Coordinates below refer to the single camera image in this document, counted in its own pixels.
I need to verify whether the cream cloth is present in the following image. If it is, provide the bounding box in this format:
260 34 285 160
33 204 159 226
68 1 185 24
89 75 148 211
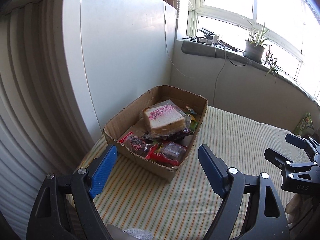
286 194 315 228

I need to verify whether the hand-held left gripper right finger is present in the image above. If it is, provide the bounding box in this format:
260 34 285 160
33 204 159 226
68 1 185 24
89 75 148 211
197 144 292 240

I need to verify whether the packaged bread slice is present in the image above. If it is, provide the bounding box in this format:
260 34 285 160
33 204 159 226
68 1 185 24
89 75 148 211
142 100 192 139

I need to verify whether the thin white cable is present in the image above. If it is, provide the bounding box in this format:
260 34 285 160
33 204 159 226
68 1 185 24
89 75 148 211
164 0 227 78

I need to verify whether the white window frame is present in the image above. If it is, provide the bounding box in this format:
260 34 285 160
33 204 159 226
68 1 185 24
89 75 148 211
186 0 320 98

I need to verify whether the green patterned bag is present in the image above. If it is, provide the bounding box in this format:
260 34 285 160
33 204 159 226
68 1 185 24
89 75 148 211
292 112 314 137

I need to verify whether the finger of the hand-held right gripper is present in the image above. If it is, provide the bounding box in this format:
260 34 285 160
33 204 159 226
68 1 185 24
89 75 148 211
286 134 320 160
264 148 317 173

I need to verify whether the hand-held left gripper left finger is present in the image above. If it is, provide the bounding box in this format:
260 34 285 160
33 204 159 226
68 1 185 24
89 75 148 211
26 144 118 240

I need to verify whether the red clear candy packet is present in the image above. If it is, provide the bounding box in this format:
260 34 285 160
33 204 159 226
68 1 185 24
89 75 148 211
144 141 188 167
118 131 151 156

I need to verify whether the brown cardboard box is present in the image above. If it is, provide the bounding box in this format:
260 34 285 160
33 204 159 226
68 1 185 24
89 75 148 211
103 85 208 183

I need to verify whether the potted spider plant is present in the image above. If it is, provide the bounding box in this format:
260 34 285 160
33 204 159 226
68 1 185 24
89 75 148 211
237 19 282 80

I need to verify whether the thick white cable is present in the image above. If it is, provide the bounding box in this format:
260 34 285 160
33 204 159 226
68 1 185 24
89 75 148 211
213 41 227 107

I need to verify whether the black cable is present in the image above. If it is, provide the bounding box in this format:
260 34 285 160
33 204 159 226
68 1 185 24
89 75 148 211
184 31 250 67

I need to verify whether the white wardrobe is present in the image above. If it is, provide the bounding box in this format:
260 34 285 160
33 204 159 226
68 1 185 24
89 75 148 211
0 0 178 240

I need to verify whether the striped tablecloth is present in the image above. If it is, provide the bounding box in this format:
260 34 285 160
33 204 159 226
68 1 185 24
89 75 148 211
72 105 310 240

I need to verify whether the grey windowsill ledge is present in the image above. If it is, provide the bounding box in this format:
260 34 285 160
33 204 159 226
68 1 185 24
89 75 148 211
181 39 320 103

